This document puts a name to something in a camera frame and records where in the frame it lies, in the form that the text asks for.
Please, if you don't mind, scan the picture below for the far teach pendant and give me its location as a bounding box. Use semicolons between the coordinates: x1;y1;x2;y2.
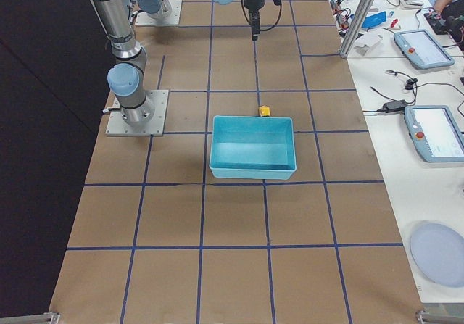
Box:
394;30;455;70

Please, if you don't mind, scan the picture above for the teach pendant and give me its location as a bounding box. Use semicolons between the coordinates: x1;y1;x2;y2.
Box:
404;105;463;163
394;30;455;70

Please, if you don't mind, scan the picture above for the black power adapter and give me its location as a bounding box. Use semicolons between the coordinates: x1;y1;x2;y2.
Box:
382;99;407;113

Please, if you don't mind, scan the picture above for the yellow beetle toy car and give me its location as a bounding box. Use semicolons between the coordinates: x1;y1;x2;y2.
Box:
258;105;271;117

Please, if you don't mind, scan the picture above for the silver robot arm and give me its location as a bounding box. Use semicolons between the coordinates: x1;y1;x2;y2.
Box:
137;0;172;18
90;0;233;136

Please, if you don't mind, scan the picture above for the lavender round plate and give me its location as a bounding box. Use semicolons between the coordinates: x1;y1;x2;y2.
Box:
410;223;463;288

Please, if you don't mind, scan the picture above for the light blue plastic bin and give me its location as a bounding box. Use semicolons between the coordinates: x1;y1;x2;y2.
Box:
210;115;297;180

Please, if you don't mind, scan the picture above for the white cardboard box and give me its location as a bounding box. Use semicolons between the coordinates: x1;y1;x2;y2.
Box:
353;33;383;56

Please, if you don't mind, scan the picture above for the aluminium frame post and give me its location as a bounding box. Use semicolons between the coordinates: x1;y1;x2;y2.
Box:
339;0;373;59

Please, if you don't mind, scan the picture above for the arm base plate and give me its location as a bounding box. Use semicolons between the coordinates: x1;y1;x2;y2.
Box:
105;90;170;136
135;0;183;27

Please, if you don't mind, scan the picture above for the near teach pendant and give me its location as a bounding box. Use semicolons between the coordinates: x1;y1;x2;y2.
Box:
404;105;463;163

